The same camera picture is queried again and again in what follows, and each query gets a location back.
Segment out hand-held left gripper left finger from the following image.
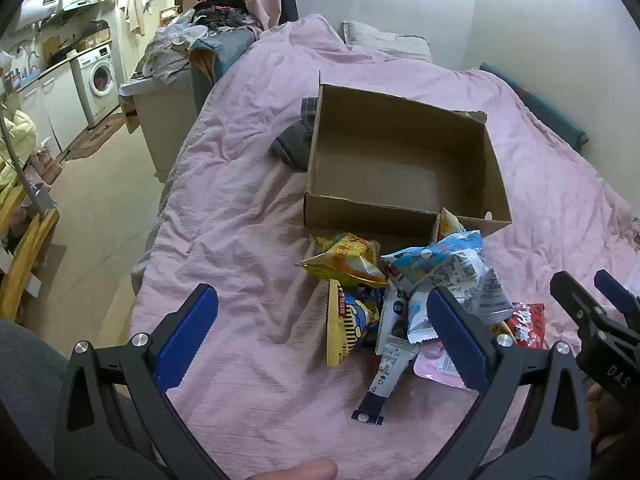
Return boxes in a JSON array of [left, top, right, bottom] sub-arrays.
[[54, 282, 231, 480]]

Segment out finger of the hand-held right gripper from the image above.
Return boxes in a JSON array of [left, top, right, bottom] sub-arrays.
[[594, 268, 640, 324], [550, 270, 609, 342]]

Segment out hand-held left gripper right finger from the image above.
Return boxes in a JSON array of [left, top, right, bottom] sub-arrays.
[[425, 284, 593, 480]]

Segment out pink packet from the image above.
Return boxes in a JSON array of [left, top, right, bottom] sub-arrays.
[[412, 340, 471, 390]]

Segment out small white packet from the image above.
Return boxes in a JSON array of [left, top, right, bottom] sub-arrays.
[[407, 291, 437, 346]]

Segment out red packet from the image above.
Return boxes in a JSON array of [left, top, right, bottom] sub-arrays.
[[505, 302, 549, 351]]

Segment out white packet with blue dot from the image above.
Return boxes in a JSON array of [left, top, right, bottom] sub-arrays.
[[375, 285, 413, 357]]

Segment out white packet with dark end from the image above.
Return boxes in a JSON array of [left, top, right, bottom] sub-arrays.
[[352, 335, 422, 424]]

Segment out silver snack bag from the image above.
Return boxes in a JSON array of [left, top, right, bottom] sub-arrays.
[[381, 230, 516, 324]]

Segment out yellow striped cartoon packet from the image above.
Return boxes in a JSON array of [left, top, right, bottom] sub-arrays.
[[326, 279, 387, 369]]

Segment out gold peanut packet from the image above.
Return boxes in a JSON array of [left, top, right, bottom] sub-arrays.
[[432, 207, 469, 241]]

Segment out yellow orange chip packet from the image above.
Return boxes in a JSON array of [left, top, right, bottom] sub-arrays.
[[295, 232, 389, 289]]

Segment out brown cardboard box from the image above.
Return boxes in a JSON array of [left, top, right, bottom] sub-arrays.
[[302, 71, 513, 242]]

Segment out person's right hand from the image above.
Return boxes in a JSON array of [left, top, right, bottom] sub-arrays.
[[587, 384, 620, 462]]

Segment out person's left hand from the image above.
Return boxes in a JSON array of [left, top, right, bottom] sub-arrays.
[[244, 458, 339, 480]]

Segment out pink blanket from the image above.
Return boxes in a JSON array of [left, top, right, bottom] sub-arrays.
[[131, 14, 640, 480]]

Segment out person's grey trouser leg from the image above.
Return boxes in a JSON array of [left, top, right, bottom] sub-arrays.
[[0, 319, 151, 480]]

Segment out wooden chair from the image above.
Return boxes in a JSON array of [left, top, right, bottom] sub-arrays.
[[0, 185, 61, 323]]

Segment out teal cushion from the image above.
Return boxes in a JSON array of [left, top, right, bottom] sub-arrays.
[[477, 62, 589, 151]]

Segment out white drawer chest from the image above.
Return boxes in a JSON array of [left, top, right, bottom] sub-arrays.
[[119, 69, 201, 183]]

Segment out dark grey cloth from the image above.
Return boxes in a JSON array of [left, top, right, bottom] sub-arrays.
[[270, 96, 321, 169]]

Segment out brown patterned rug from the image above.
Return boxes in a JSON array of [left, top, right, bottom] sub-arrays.
[[64, 110, 126, 162]]

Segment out pale yellow jacket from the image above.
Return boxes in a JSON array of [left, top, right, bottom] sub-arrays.
[[0, 109, 38, 201]]

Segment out white kitchen cabinet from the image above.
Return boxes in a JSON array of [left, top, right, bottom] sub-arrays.
[[17, 62, 88, 153]]

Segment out white washing machine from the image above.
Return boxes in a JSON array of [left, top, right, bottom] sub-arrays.
[[70, 44, 120, 128]]

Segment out blue jeans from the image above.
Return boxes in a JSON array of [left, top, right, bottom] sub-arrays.
[[189, 30, 256, 113]]

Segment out pile of clothes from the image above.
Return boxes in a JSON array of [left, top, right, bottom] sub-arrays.
[[135, 0, 263, 86]]

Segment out grey white pillow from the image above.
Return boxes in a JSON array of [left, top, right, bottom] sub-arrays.
[[342, 21, 433, 62]]

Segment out hanging cream towel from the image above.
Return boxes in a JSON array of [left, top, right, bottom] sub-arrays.
[[124, 0, 157, 37]]

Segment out white water heater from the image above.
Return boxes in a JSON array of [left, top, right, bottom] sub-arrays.
[[11, 0, 66, 36]]

